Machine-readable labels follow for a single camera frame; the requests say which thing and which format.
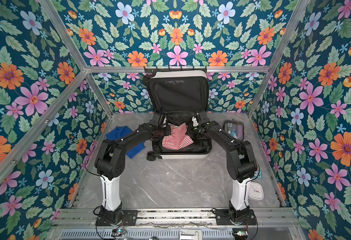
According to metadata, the blue shirt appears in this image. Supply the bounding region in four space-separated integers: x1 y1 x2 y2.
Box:
105 125 146 160

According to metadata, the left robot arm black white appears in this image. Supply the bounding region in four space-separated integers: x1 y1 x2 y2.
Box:
94 113 165 226

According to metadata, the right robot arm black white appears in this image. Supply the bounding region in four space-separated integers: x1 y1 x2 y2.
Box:
192 112 258 224

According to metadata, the red white striped shirt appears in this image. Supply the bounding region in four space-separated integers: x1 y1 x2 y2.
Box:
162 123 194 151

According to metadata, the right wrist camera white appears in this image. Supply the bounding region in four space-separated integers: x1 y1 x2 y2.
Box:
192 117 199 127

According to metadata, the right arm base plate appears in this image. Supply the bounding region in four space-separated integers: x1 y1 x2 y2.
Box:
212 208 258 226

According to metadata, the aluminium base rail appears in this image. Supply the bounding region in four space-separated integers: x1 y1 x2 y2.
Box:
52 208 299 228

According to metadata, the clear toiletry pouch black trim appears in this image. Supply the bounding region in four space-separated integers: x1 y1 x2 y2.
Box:
223 120 244 141

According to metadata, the black coat hook rack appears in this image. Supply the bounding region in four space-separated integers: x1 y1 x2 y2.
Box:
143 66 208 73

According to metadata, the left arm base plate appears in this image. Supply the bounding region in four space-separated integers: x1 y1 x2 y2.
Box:
95 209 138 227

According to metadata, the white black suitcase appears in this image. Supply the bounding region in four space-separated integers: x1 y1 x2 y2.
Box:
142 71 212 161

